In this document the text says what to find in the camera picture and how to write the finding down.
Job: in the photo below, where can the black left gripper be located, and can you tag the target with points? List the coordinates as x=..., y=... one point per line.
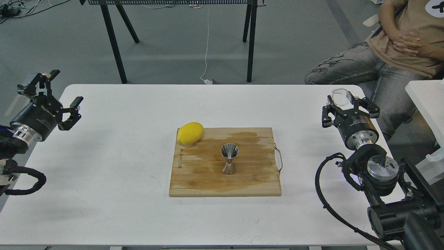
x=42, y=115

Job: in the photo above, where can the yellow lemon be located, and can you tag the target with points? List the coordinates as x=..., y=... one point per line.
x=190, y=133

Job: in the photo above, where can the wooden cutting board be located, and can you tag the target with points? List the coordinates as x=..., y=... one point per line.
x=197, y=170

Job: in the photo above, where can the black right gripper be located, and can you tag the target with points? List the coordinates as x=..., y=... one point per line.
x=354, y=125

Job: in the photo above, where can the seated person in tan shirt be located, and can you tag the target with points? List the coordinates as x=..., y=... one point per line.
x=377, y=60

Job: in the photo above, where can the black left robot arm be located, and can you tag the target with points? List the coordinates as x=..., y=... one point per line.
x=16, y=142

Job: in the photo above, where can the steel double jigger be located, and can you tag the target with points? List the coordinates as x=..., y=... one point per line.
x=229, y=151

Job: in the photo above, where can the person's right hand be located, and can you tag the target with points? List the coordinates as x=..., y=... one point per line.
x=406, y=43

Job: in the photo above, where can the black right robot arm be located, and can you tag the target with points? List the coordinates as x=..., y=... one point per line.
x=402, y=205

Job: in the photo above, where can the black metal frame table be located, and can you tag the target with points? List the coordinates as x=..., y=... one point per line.
x=171, y=33

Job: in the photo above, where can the small clear glass beaker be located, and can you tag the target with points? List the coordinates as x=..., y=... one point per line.
x=342, y=98

